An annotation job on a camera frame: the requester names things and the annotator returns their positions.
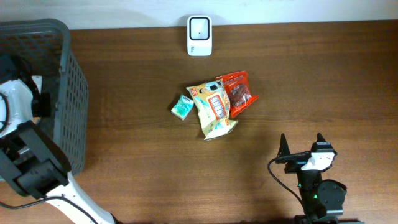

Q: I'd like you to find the beige snack bag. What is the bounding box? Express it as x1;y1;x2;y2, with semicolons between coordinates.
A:
186;80;238;141

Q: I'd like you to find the teal tissue pack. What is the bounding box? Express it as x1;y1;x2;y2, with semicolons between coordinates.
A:
170;95;194;120

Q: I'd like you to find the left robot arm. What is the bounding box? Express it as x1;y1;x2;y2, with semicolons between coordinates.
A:
1;54;118;224

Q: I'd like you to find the white barcode scanner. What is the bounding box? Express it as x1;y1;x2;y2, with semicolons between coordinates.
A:
187;15;213;57

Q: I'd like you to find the grey plastic mesh basket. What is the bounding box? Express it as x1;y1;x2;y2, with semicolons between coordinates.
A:
1;19;89;175

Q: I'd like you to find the red snack packet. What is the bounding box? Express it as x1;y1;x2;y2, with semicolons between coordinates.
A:
215;71;259;118

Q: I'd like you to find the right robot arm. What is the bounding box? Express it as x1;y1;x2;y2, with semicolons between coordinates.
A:
267;133;361;223

